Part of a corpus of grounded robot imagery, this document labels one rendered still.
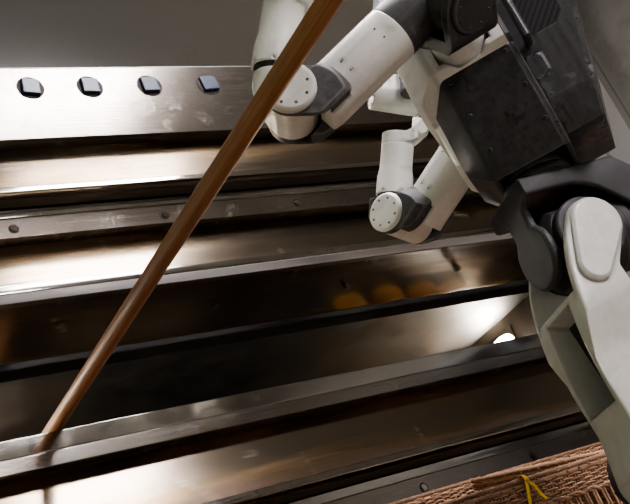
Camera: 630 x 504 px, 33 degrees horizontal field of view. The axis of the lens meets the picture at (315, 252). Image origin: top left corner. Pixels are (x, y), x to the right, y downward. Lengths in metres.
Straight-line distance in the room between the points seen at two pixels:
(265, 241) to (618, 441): 1.27
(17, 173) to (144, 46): 2.07
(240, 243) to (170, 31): 2.01
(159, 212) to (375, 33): 1.08
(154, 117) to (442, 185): 0.94
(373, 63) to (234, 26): 3.03
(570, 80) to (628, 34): 3.26
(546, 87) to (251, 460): 1.05
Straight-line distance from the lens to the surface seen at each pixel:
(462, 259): 2.77
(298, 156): 2.84
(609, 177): 1.74
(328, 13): 1.28
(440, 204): 2.04
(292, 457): 2.36
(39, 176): 2.51
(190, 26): 4.50
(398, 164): 2.13
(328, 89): 1.55
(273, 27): 1.62
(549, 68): 1.72
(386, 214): 2.06
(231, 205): 2.64
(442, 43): 1.63
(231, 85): 2.90
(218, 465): 2.29
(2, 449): 2.17
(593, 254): 1.61
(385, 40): 1.60
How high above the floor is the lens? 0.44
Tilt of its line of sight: 23 degrees up
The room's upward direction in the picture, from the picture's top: 24 degrees counter-clockwise
